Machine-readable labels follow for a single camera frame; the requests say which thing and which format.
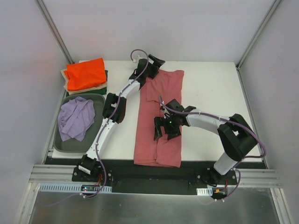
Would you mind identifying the pink t shirt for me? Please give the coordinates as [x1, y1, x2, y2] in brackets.
[134, 70, 185, 168]

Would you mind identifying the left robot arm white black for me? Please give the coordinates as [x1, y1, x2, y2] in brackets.
[77, 54, 165, 182]

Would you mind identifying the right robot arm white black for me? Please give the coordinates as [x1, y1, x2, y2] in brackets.
[154, 98, 260, 187]

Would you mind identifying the dark green folded t shirt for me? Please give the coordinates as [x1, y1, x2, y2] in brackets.
[61, 69, 107, 95]

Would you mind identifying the orange folded t shirt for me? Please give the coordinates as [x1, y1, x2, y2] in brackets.
[65, 58, 107, 91]

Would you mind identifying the lilac crumpled t shirt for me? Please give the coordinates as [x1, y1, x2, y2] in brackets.
[57, 97, 95, 142]

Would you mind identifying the beige folded t shirt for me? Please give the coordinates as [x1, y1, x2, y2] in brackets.
[60, 69, 108, 96]

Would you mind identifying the grey plastic bin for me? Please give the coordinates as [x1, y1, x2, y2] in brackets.
[53, 93, 105, 153]

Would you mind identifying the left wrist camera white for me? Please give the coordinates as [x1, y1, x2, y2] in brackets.
[132, 55, 143, 64]

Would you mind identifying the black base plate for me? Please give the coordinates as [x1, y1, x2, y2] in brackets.
[71, 160, 238, 194]

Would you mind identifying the right white cable duct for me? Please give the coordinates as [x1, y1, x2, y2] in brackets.
[196, 187, 213, 196]

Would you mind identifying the white cable duct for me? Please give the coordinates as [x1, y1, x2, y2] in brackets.
[196, 187, 213, 196]
[39, 183, 101, 194]

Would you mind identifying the right aluminium frame post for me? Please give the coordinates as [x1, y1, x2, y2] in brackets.
[236, 0, 283, 71]

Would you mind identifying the aluminium frame post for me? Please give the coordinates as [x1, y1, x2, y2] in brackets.
[35, 0, 74, 64]
[236, 0, 283, 71]

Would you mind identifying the aluminium rail front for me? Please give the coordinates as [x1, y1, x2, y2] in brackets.
[29, 165, 75, 183]

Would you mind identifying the left aluminium frame post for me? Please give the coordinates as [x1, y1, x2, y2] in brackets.
[35, 0, 74, 64]

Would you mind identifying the left white cable duct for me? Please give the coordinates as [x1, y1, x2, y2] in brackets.
[39, 183, 101, 194]

